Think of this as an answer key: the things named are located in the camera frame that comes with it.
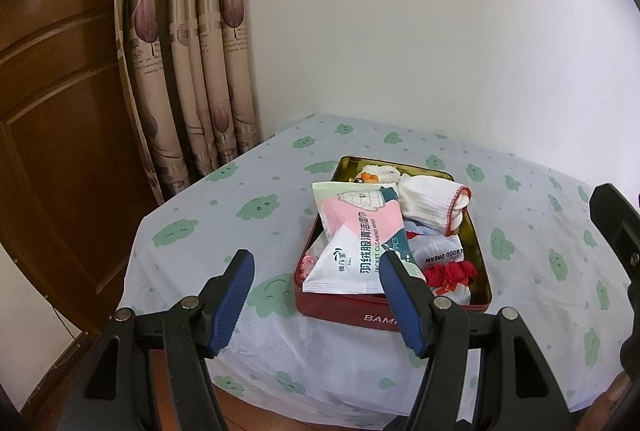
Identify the small white sachet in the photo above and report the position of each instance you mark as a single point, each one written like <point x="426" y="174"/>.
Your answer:
<point x="340" y="268"/>

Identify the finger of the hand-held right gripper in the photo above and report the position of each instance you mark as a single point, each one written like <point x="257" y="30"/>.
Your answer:
<point x="610" y="211"/>

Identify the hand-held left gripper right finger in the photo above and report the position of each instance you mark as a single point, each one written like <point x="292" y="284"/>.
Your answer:
<point x="400" y="306"/>

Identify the brown wooden door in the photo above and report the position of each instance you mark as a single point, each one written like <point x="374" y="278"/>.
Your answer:
<point x="60" y="136"/>

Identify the beige leaf print curtain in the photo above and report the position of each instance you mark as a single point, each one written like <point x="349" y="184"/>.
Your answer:
<point x="200" y="61"/>

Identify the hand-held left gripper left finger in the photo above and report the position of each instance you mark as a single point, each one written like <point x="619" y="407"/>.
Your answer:
<point x="230" y="306"/>

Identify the red tin box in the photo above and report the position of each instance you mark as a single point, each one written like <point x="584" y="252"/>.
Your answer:
<point x="350" y="311"/>

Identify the white fluffy cloth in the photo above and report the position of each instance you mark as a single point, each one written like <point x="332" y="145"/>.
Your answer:
<point x="385" y="172"/>

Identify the orange toy dog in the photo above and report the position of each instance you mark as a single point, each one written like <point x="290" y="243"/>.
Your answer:
<point x="370" y="177"/>

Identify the red scrunchie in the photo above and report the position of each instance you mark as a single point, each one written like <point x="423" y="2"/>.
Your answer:
<point x="450" y="272"/>

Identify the pink and teal wipes packet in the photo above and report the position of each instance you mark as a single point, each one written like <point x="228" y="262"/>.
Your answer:
<point x="350" y="206"/>

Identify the white knit glove red trim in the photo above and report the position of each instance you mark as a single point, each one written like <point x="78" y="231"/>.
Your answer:
<point x="425" y="203"/>

